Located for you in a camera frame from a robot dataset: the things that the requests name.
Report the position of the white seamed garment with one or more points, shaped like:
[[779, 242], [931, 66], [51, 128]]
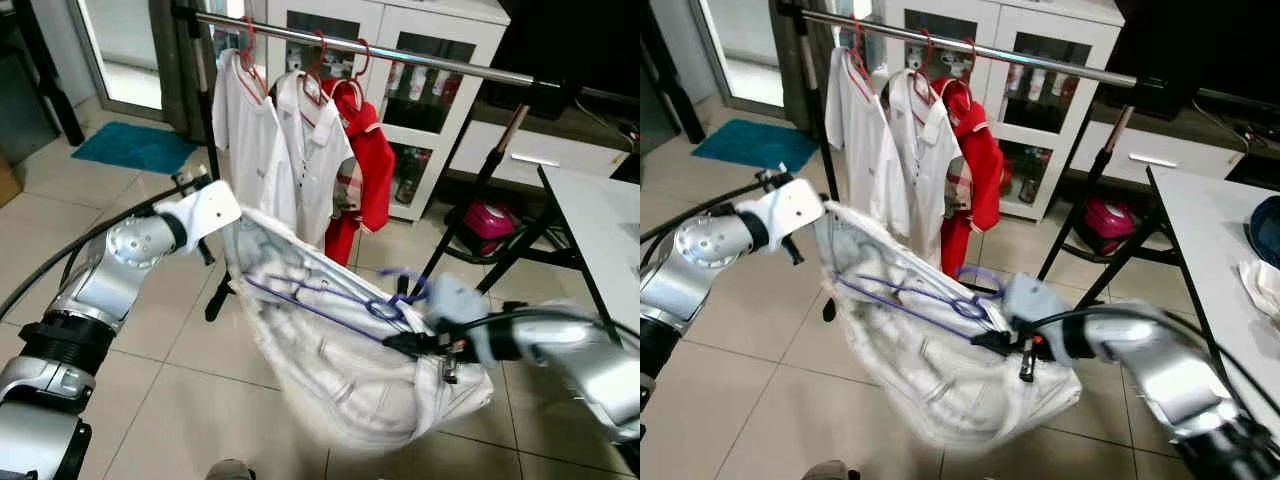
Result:
[[340, 380], [930, 390]]

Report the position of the blue clothes hanger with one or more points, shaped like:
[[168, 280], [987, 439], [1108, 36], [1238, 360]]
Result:
[[910, 310], [320, 312]]

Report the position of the red clothes hanger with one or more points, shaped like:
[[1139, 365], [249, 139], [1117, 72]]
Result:
[[366, 58], [972, 58], [247, 50], [860, 50], [320, 62], [927, 60]]

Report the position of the teal floor mat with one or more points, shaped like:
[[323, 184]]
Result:
[[135, 148], [750, 145]]

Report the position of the white T-shirt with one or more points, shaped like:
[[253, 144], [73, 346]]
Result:
[[240, 130], [850, 130]]

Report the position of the white polo shirt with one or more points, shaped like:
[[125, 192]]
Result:
[[315, 160], [925, 160]]

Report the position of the plaid checked cloth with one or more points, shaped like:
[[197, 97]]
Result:
[[958, 185], [348, 190]]

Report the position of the red polo shirt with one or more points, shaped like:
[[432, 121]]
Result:
[[375, 170], [985, 170]]

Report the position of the dark curtain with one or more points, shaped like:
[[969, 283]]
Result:
[[780, 60], [175, 80]]

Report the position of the grey table black legs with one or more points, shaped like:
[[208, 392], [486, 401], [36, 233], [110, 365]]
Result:
[[600, 230], [1200, 250]]

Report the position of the grey robot foot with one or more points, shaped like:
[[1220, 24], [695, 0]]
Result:
[[228, 470], [825, 471]]

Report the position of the white framed glass door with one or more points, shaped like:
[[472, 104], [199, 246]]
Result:
[[740, 50], [120, 50]]

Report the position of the small cardboard box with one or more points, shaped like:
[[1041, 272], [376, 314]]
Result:
[[8, 180]]

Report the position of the black stand pole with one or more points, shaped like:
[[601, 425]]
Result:
[[55, 85], [668, 60]]

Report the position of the white low drawer console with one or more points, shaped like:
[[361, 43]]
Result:
[[1200, 150], [560, 150]]

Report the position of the white cloth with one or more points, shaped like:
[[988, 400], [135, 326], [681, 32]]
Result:
[[1262, 285]]

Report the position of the blue jeans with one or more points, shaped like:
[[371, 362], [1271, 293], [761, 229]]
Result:
[[1268, 230]]

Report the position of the white glass-door cabinet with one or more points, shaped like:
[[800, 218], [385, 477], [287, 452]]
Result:
[[450, 20], [1060, 18]]

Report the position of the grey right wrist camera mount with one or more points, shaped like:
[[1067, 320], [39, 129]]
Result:
[[1035, 305], [455, 305]]

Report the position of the black clothes rack silver rail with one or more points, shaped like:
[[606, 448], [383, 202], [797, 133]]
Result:
[[1050, 62], [430, 58]]

